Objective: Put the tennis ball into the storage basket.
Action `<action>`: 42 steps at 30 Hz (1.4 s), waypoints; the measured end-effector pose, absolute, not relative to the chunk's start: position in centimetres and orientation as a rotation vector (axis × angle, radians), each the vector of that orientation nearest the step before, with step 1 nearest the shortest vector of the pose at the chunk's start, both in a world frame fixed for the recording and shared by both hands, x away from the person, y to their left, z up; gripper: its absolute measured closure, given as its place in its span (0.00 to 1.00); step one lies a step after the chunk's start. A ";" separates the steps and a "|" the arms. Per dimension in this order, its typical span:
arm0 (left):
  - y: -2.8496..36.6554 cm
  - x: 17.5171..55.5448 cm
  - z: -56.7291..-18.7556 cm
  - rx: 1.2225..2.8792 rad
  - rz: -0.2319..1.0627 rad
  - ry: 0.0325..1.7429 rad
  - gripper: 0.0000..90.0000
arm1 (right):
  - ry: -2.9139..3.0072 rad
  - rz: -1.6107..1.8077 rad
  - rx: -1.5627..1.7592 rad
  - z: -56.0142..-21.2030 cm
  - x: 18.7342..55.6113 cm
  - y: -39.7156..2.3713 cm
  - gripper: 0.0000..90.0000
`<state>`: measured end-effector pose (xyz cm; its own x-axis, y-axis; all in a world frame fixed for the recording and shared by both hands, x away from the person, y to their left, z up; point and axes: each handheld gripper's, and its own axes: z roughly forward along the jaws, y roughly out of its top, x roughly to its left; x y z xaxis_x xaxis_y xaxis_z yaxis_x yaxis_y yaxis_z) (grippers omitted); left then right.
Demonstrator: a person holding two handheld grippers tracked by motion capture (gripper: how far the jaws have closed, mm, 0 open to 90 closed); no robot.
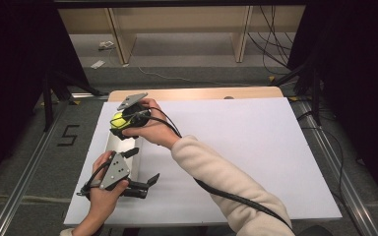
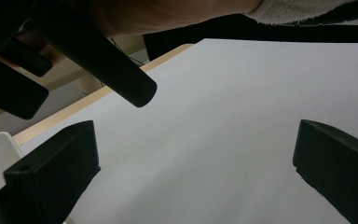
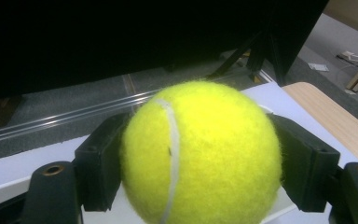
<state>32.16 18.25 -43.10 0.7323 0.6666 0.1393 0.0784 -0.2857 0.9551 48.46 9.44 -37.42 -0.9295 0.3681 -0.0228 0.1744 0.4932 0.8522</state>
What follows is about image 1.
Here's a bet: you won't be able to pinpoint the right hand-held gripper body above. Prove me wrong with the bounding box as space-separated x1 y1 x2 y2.
116 92 153 130

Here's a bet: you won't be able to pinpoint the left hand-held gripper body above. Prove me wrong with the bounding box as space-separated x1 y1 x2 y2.
98 152 150 200

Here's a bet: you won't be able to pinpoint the white plastic bin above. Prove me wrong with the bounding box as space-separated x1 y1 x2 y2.
104 110 145 182

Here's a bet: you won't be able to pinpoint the yellow tennis ball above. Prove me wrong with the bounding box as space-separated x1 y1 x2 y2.
111 111 132 131

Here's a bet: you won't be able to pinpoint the person's right hand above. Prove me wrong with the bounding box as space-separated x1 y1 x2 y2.
121 97 182 150

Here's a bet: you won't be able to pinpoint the person's left hand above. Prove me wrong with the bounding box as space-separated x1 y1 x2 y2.
88 150 130 215

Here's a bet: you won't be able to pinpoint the small white floor device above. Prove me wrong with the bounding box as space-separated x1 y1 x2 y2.
97 40 116 51

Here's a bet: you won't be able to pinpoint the black metal stand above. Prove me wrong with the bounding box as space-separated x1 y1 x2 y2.
41 70 102 132
269 55 324 127

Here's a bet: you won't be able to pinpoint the white board sheet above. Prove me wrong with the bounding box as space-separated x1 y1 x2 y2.
63 96 343 226

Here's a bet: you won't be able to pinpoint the dark curtain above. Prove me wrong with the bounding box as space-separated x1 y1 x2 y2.
0 0 92 193
286 0 378 215

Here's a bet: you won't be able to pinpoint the dark rounded object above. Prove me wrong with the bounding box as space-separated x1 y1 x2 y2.
293 225 334 236

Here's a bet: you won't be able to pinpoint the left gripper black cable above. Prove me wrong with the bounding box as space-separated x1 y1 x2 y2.
76 159 113 201

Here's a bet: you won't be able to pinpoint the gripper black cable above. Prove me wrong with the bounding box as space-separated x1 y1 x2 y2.
110 106 294 232
76 159 113 201

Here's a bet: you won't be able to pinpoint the white floor cable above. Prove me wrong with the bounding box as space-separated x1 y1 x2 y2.
137 65 254 89

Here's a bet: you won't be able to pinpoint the light wooden furniture frame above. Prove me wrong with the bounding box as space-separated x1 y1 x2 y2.
58 5 306 66

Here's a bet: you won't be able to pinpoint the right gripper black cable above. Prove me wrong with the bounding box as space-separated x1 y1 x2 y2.
110 106 294 232

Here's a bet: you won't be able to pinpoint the black hanging cables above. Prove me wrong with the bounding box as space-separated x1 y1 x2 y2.
247 5 296 77

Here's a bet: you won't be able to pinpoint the black floor cable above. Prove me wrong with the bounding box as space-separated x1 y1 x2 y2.
296 111 367 201

